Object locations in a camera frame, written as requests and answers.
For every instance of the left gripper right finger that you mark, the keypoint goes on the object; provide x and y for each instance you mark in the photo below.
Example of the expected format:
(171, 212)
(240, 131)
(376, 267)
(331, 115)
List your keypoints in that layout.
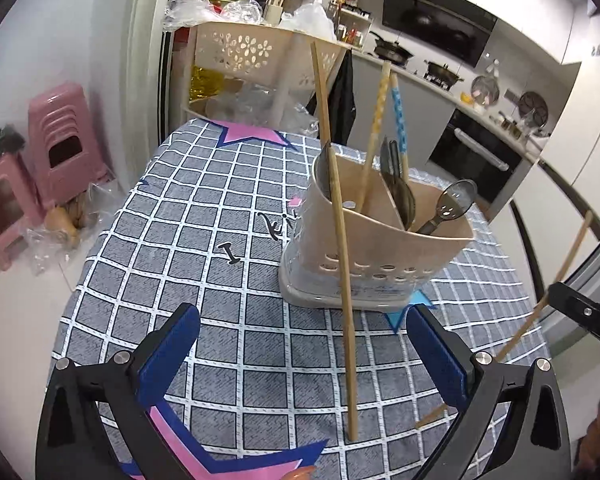
(534, 441)

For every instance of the tall pink plastic stool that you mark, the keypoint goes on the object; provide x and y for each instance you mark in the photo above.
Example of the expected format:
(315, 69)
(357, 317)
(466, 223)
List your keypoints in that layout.
(65, 153)

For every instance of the clear plastic bags on rack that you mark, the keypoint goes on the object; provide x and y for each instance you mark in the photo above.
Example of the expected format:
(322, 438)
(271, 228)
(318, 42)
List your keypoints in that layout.
(309, 18)

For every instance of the black range hood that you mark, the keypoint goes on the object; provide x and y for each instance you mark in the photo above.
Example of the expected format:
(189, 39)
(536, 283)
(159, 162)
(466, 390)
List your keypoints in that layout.
(458, 27)

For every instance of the black built-in oven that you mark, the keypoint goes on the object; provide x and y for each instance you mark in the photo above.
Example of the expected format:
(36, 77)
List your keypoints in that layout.
(467, 150)

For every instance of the plain bamboo chopstick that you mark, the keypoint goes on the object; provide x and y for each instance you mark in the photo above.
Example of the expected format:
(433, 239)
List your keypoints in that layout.
(332, 171)
(533, 316)

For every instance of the black pot on stove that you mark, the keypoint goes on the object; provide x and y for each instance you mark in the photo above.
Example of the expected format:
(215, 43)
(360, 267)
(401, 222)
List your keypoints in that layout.
(442, 74)

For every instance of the yellow patterned bamboo chopstick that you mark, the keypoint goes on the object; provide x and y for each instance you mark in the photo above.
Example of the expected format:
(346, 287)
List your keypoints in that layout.
(372, 143)

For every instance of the beige perforated plastic basket rack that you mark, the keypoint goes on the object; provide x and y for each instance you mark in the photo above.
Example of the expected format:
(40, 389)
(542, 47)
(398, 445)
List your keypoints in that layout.
(270, 56)

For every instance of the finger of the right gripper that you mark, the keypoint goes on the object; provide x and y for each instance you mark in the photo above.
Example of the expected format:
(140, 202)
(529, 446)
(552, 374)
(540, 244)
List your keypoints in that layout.
(577, 307)

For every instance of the black wok on stove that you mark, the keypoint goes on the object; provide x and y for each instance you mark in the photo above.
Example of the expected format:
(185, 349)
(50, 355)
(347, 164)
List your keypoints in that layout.
(390, 51)

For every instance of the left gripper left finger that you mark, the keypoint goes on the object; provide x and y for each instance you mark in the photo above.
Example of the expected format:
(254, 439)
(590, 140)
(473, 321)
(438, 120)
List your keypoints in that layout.
(72, 442)

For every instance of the short pink plastic stool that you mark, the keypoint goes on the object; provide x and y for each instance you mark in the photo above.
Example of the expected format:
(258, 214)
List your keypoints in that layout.
(19, 206)

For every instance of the blue patterned bamboo chopstick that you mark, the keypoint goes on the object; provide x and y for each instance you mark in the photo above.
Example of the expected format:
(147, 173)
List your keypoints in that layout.
(401, 133)

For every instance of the black handled slotted spoon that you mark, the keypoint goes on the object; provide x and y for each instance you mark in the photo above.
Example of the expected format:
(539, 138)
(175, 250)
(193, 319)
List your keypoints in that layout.
(452, 204)

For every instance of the grey checked tablecloth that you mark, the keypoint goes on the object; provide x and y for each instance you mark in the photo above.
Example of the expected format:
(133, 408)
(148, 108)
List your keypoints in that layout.
(208, 225)

